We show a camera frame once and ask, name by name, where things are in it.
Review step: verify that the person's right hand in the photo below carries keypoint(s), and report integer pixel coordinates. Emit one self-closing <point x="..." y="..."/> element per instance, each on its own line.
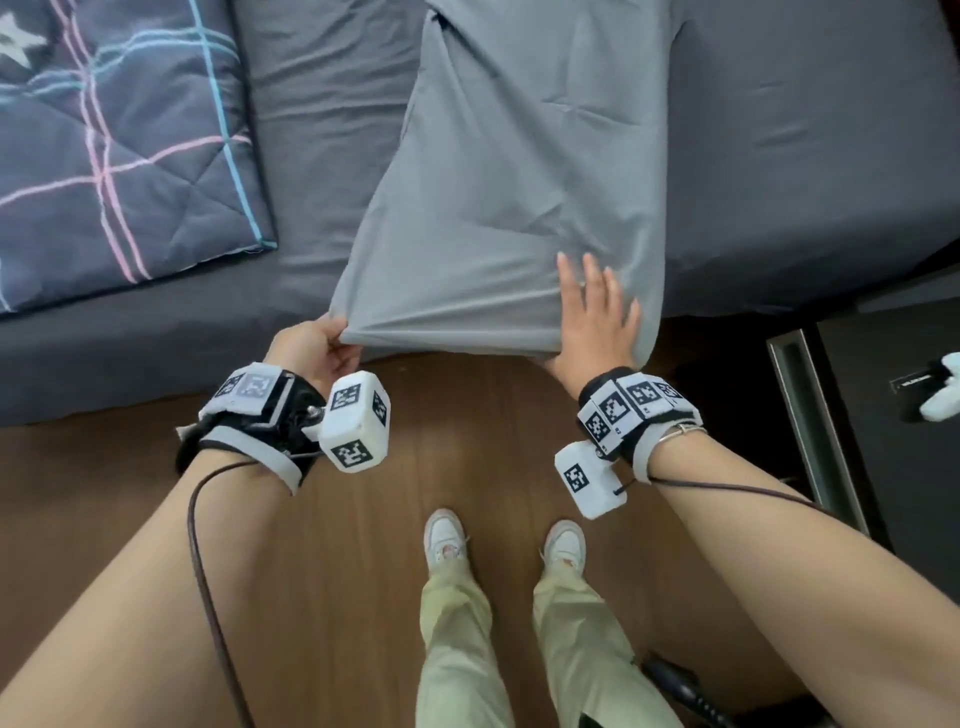
<point x="592" y="330"/>

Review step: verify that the person's left hand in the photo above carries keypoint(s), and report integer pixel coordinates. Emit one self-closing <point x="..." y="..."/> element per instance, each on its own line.
<point x="315" y="352"/>

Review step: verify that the grey pillowcase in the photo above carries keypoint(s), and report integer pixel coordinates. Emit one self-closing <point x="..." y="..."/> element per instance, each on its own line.
<point x="525" y="187"/>

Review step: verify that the person's left forearm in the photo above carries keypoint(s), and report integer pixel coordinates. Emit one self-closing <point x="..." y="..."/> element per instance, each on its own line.
<point x="135" y="600"/>

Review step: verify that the person's right forearm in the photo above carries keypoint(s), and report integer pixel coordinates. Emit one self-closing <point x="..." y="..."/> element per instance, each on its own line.
<point x="810" y="600"/>

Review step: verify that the person's white right shoe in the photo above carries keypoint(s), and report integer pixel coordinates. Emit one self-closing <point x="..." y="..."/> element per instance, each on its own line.
<point x="564" y="544"/>

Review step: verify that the person's white shoe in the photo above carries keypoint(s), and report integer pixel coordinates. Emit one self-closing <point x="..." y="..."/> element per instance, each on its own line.
<point x="444" y="536"/>
<point x="564" y="544"/>

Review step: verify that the person's white left shoe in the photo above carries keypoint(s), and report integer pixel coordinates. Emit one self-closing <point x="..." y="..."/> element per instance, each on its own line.
<point x="444" y="536"/>

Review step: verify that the person's light green trousers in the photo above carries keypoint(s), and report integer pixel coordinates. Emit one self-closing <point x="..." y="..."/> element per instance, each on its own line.
<point x="450" y="652"/>

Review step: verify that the dark grey bed sheet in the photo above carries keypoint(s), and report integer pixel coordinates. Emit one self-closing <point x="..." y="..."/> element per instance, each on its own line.
<point x="322" y="112"/>

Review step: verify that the dark plaid quilt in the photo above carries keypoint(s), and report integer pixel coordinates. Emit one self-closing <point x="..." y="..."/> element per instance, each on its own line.
<point x="112" y="150"/>

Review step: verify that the white game controller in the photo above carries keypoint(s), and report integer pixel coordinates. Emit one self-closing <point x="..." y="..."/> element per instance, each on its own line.
<point x="945" y="394"/>

